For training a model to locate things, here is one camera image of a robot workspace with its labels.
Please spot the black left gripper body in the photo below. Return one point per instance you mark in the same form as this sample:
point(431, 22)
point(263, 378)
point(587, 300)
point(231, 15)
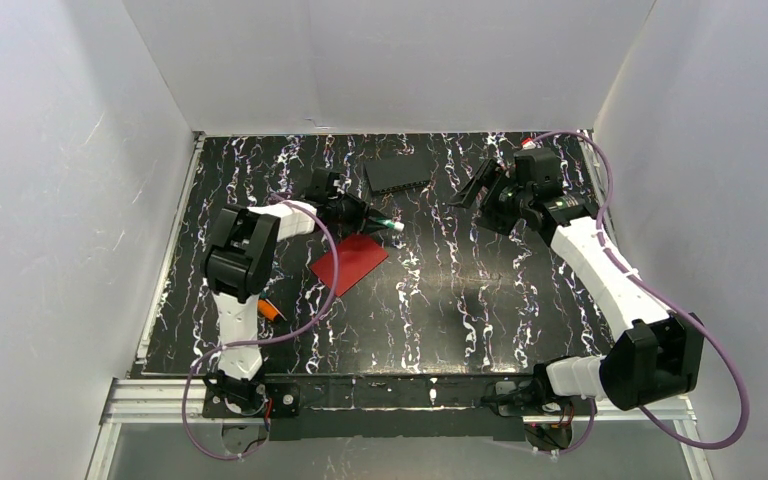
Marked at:
point(355, 213)

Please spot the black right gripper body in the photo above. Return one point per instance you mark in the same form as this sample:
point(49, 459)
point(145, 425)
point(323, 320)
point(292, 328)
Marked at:
point(490, 191)

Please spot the red paper envelope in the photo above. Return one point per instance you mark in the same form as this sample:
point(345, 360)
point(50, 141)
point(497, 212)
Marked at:
point(358, 255)

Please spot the white green glue stick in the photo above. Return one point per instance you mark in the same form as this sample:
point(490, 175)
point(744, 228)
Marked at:
point(391, 224)

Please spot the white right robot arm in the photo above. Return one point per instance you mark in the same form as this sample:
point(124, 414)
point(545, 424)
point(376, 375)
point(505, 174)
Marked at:
point(656, 353)

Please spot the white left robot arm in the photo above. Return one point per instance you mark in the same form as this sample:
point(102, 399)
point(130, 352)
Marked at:
point(239, 262)

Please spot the black flat box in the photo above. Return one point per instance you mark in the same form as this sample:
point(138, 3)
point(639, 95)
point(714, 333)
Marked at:
point(397, 173)

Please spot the orange green screwdriver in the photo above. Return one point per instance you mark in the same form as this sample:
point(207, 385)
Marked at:
point(269, 311)

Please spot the aluminium front rail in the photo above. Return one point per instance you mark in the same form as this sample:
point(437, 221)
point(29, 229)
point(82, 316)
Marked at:
point(169, 400)

